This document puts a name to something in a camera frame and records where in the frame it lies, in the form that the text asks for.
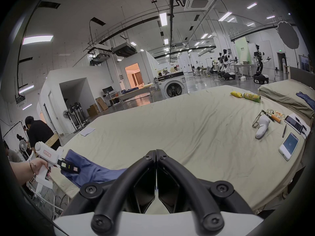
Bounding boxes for dark blue garment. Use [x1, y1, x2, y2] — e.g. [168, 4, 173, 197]
[60, 149, 129, 188]

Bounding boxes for blue cloth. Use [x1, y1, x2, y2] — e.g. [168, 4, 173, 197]
[296, 91, 315, 108]

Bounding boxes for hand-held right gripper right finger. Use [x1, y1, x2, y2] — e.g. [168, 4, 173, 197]
[157, 150, 255, 233]

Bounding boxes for white washing machine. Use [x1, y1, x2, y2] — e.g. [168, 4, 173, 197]
[157, 74, 189, 99]

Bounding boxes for bed with pale green sheet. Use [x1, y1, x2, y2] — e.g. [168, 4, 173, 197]
[49, 84, 308, 211]

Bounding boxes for brown cartons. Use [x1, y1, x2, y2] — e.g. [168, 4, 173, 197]
[86, 97, 109, 118]

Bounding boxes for person's left forearm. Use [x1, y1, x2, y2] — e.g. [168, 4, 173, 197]
[10, 160, 34, 186]

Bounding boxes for bed with grey headboard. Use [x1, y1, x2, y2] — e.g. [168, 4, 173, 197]
[258, 66, 315, 119]

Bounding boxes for group of standing fans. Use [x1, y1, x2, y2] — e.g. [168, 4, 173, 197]
[62, 102, 90, 133]

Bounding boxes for person's left hand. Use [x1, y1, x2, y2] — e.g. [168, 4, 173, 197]
[30, 157, 52, 180]

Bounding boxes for spare white hand-held gripper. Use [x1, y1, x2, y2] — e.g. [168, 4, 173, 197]
[252, 109, 271, 139]

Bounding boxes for green snack can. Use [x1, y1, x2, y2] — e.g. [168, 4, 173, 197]
[243, 92, 261, 103]

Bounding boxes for white paper sheet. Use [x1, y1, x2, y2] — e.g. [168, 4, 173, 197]
[79, 127, 96, 137]

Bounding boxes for white humanoid robot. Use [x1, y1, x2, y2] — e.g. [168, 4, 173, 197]
[253, 44, 272, 84]
[218, 49, 236, 79]

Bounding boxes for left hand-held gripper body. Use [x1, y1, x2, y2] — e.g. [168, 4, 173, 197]
[34, 142, 65, 189]

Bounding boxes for white phone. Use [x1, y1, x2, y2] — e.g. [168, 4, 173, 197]
[279, 132, 299, 161]

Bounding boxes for low table with blue cloth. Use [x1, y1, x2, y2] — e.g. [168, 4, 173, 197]
[118, 82, 156, 101]

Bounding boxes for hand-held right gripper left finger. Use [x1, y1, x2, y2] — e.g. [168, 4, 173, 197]
[60, 150, 157, 233]

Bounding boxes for green banner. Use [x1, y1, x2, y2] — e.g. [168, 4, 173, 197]
[235, 38, 253, 65]

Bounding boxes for grey photo umbrella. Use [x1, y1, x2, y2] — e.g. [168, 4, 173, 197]
[277, 20, 300, 50]

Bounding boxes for small snack packets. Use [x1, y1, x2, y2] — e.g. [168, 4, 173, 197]
[266, 109, 285, 119]

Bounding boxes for desk with monitor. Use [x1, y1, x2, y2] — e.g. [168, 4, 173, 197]
[102, 86, 124, 106]

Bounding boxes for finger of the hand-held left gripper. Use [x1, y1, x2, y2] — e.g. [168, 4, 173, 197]
[62, 158, 81, 174]

